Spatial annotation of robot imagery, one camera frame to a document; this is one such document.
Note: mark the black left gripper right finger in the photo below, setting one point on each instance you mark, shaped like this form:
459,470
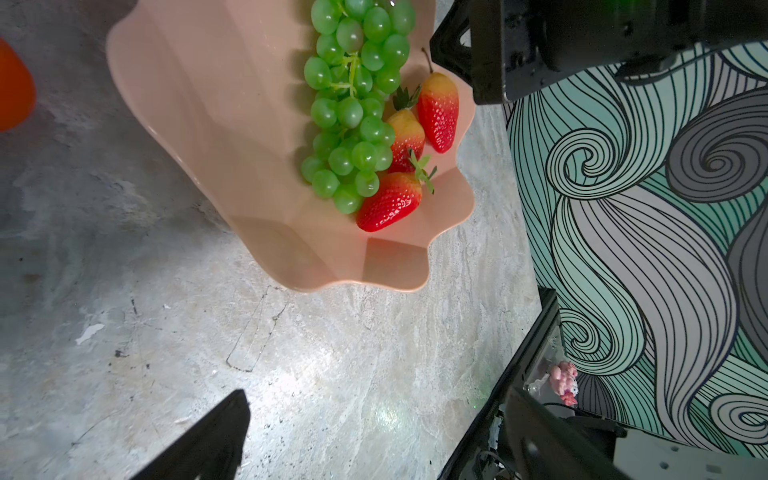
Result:
545,447

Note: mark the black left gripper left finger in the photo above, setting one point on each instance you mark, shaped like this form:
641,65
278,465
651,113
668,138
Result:
211,449

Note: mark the red strawberry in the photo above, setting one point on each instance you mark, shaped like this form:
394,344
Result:
438,108
399,195
410,136

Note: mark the green grape bunch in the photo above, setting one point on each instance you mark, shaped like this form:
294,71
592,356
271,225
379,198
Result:
360,51

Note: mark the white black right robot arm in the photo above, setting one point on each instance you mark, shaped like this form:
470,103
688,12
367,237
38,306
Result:
507,50

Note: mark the pink scalloped fruit bowl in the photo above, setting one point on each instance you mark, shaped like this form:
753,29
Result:
219,85

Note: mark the pink melody figurine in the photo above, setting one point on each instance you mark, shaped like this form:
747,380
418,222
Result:
563,381

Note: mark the orange tangerine upper middle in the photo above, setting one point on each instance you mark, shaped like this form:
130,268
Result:
17,89

